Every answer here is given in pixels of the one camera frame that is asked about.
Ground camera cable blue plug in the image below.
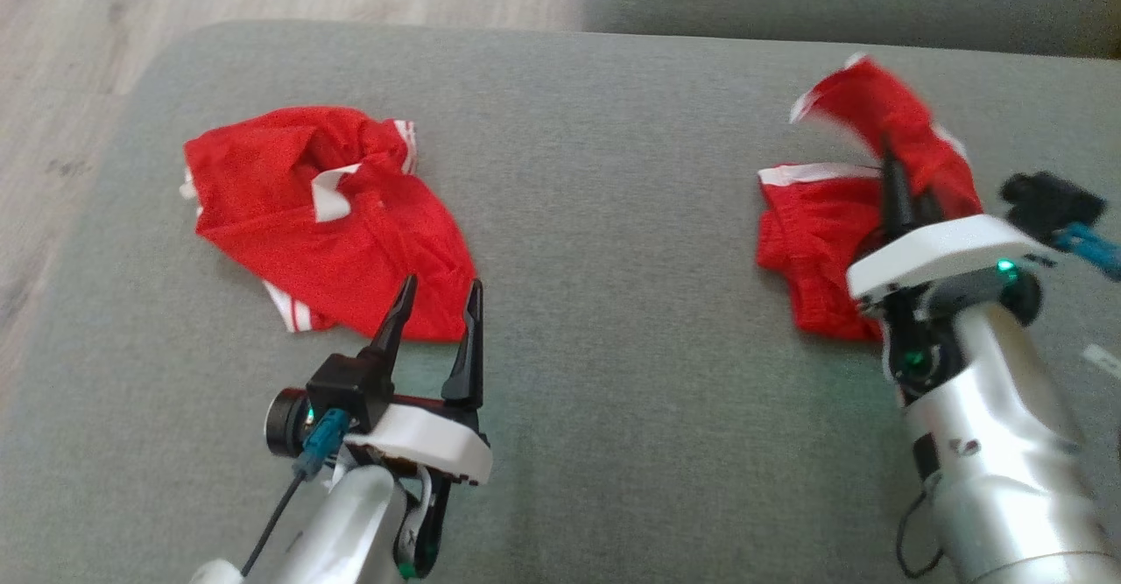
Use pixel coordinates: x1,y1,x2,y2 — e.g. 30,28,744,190
240,407,353,580
1054,222,1121,282

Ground red and white basketball jersey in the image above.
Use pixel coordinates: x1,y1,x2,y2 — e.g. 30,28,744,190
180,106,479,343

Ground red shorts with white stripe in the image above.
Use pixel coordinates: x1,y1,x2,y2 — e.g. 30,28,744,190
755,52,987,343

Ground left camera cable blue plug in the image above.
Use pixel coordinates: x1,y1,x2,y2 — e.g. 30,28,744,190
240,407,353,580

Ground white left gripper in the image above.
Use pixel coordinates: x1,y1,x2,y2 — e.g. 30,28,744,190
343,273,493,489

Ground right camera cable blue plug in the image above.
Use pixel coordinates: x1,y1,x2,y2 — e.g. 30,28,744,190
1054,222,1121,282

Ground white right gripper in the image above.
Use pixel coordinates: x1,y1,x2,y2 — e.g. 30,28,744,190
846,136,1062,315

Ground grey-green sofa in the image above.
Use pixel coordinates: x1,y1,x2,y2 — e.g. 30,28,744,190
0,20,1121,584

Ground white label strip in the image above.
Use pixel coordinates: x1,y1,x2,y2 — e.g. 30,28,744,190
1082,344,1121,382

